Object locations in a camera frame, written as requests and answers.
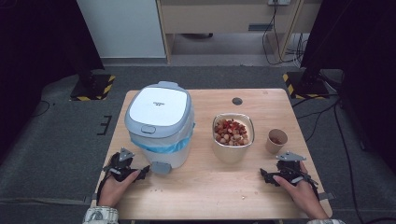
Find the white plastic bag bin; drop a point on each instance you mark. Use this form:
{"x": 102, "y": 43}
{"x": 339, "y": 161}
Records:
{"x": 169, "y": 147}

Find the white power strip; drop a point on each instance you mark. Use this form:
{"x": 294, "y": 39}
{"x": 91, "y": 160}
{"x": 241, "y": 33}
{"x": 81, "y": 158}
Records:
{"x": 279, "y": 2}

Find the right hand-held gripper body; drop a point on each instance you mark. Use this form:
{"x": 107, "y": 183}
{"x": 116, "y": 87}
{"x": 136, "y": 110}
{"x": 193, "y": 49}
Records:
{"x": 289, "y": 169}

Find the dark curtain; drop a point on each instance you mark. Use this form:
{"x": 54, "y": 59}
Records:
{"x": 34, "y": 46}
{"x": 364, "y": 56}

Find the black stand with striped base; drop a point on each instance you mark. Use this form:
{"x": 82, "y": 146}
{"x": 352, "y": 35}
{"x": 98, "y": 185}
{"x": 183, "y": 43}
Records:
{"x": 306, "y": 87}
{"x": 93, "y": 88}

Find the grey table clamp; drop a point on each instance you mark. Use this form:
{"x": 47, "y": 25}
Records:
{"x": 90, "y": 199}
{"x": 327, "y": 196}

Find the person's right hand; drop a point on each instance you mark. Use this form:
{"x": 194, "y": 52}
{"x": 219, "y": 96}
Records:
{"x": 300, "y": 196}

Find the dark round table grommet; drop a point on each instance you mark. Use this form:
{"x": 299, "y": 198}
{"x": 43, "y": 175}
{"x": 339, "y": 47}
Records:
{"x": 237, "y": 101}

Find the person's left hand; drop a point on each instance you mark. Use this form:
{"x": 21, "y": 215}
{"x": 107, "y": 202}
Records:
{"x": 112, "y": 193}

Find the pile of dried fruits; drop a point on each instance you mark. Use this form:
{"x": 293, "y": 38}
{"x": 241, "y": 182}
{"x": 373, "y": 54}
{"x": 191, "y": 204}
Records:
{"x": 232, "y": 132}

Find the white cabinet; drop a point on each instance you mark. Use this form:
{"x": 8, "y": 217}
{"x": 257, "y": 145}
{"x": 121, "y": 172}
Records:
{"x": 121, "y": 28}

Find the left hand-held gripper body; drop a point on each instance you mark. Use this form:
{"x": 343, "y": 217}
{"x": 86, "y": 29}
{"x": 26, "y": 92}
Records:
{"x": 120, "y": 166}

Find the wooden desk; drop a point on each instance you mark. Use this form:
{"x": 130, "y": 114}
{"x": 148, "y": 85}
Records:
{"x": 214, "y": 17}

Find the brown paper cup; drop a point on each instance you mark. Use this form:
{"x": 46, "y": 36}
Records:
{"x": 272, "y": 148}

